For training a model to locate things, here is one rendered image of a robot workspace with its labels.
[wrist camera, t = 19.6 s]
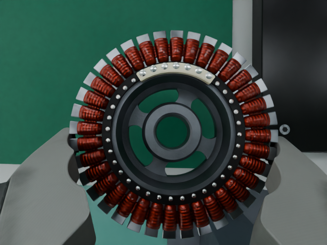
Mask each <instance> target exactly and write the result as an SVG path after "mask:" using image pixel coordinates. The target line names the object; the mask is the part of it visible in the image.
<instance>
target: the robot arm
mask: <svg viewBox="0 0 327 245"><path fill-rule="evenodd" d="M69 130H70V128H68V127H67V128H63V129H62V130H60V131H59V132H58V133H57V134H55V135H54V136H53V137H52V138H50V139H49V140H48V141H47V142H45V143H44V144H43V145H42V146H41V147H39V148H38V149H37V150H35V151H34V152H33V153H32V154H31V155H30V156H29V157H28V158H27V159H26V160H25V161H24V162H23V163H21V165H20V166H19V167H18V168H17V169H16V170H15V171H14V173H13V174H12V175H11V176H10V178H9V179H8V180H7V182H3V183H0V245H95V242H96V235H95V231H94V227H93V222H92V218H91V212H90V208H89V204H88V200H87V195H86V191H85V189H84V188H83V187H81V186H79V185H78V184H77V182H78V180H79V177H80V175H79V171H78V167H77V163H76V159H75V156H76V153H78V152H79V151H75V152H74V150H73V149H72V148H71V147H70V139H75V138H76V137H75V134H70V133H69ZM269 146H270V147H276V148H277V151H276V157H275V158H274V161H273V160H269V159H265V160H267V161H268V163H269V164H270V165H272V166H271V169H270V171H269V174H268V177H267V179H266V182H265V186H266V188H267V190H268V192H269V195H267V196H265V198H264V200H263V203H262V205H261V208H260V210H259V213H258V216H257V218H256V221H255V223H254V227H253V231H252V235H251V240H250V245H327V175H326V174H325V173H324V172H323V171H322V170H321V169H320V168H319V167H318V166H317V165H316V164H315V163H314V162H313V161H312V160H310V159H309V158H308V157H307V156H306V155H304V154H303V153H302V152H301V151H300V150H298V149H297V148H296V147H295V146H294V145H293V144H291V143H290V142H289V141H288V140H287V139H285V138H284V137H281V136H278V142H277V143H274V142H270V143H269Z"/></svg>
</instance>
